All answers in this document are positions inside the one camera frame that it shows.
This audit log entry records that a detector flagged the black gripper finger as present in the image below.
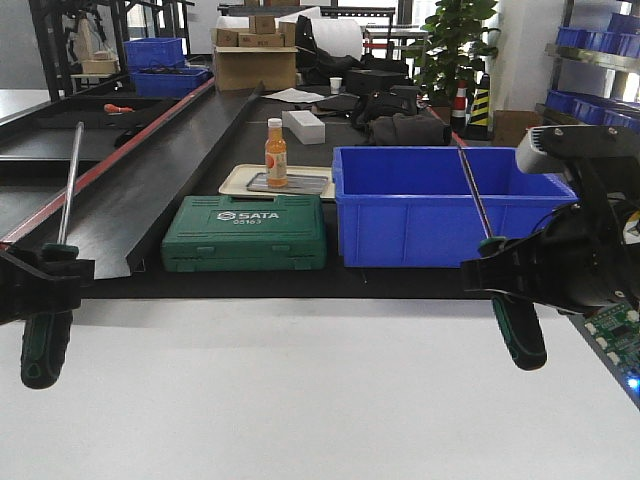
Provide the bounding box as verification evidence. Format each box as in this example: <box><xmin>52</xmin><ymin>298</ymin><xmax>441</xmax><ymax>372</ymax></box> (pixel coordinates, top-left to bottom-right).
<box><xmin>1</xmin><ymin>247</ymin><xmax>95</xmax><ymax>324</ymax></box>

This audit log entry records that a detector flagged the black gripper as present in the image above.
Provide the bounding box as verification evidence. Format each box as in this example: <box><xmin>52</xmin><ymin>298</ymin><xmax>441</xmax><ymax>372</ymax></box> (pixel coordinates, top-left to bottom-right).
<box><xmin>460</xmin><ymin>200</ymin><xmax>639</xmax><ymax>313</ymax></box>

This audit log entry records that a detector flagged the green black screwdriver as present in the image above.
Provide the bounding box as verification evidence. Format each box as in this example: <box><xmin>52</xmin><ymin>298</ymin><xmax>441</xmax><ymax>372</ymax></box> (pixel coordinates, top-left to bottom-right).
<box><xmin>457</xmin><ymin>146</ymin><xmax>547</xmax><ymax>371</ymax></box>
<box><xmin>20</xmin><ymin>121</ymin><xmax>85</xmax><ymax>390</ymax></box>

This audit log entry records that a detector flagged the beige plastic tray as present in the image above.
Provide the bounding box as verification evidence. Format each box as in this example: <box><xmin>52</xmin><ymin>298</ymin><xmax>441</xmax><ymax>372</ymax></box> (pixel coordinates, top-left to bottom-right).
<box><xmin>218</xmin><ymin>164</ymin><xmax>335</xmax><ymax>201</ymax></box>

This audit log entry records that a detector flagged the small metal tray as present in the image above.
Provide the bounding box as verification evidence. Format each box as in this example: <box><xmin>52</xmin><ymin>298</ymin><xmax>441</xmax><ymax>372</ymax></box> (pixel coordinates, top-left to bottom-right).
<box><xmin>246</xmin><ymin>173</ymin><xmax>329</xmax><ymax>196</ymax></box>

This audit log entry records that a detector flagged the green circuit board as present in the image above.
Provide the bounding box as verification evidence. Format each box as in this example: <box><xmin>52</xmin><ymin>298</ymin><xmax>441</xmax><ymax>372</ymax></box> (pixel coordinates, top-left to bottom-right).
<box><xmin>583</xmin><ymin>303</ymin><xmax>639</xmax><ymax>388</ymax></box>

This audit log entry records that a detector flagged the large blue plastic bin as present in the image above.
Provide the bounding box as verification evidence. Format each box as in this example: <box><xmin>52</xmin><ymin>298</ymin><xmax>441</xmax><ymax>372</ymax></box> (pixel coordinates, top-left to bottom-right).
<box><xmin>332</xmin><ymin>146</ymin><xmax>576</xmax><ymax>268</ymax></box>

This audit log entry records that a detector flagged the black yellow traffic cone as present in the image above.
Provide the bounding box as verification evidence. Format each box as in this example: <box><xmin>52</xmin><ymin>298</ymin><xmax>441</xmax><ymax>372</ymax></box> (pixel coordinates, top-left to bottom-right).
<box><xmin>465</xmin><ymin>73</ymin><xmax>491</xmax><ymax>140</ymax></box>

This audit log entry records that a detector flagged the orange white traffic cone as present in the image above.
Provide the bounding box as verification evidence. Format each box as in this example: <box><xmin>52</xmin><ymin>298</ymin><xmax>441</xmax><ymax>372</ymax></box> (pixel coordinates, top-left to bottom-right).
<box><xmin>450</xmin><ymin>80</ymin><xmax>467</xmax><ymax>133</ymax></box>

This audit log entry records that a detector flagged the dark cloth bundle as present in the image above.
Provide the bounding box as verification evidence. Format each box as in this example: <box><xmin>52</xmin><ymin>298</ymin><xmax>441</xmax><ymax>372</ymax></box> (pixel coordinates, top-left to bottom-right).
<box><xmin>369</xmin><ymin>113</ymin><xmax>452</xmax><ymax>146</ymax></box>

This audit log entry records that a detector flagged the green SATA tool case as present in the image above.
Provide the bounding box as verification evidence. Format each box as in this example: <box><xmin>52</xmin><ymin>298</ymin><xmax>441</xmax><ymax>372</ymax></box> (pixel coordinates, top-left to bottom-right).
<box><xmin>161</xmin><ymin>195</ymin><xmax>327</xmax><ymax>273</ymax></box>

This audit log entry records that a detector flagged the potted green plant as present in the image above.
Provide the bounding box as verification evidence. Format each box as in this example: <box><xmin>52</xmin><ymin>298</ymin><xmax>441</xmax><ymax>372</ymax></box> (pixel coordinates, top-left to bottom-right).
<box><xmin>405</xmin><ymin>0</ymin><xmax>499</xmax><ymax>106</ymax></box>

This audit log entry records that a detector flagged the blue crate on conveyor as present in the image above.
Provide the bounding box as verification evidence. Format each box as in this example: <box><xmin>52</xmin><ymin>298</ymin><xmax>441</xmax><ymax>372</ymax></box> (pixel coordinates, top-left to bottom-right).
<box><xmin>130</xmin><ymin>68</ymin><xmax>211</xmax><ymax>98</ymax></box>

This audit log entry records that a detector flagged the white foam block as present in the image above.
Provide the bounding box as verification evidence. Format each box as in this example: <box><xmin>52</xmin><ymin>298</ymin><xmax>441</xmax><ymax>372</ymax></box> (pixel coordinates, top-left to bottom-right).
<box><xmin>281</xmin><ymin>110</ymin><xmax>325</xmax><ymax>145</ymax></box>

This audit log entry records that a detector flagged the white paper cup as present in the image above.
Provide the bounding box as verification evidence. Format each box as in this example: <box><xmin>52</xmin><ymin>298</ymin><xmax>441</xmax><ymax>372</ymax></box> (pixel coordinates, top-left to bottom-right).
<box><xmin>329</xmin><ymin>77</ymin><xmax>342</xmax><ymax>95</ymax></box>

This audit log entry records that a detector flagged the orange juice bottle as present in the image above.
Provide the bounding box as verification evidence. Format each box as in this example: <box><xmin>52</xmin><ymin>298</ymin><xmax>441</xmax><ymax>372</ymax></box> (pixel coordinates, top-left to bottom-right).
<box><xmin>264</xmin><ymin>118</ymin><xmax>288</xmax><ymax>188</ymax></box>

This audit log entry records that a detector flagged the large cardboard box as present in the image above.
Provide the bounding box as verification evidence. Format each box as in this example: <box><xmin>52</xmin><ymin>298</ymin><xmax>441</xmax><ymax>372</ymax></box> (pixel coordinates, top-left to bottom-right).
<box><xmin>213</xmin><ymin>46</ymin><xmax>297</xmax><ymax>91</ymax></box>

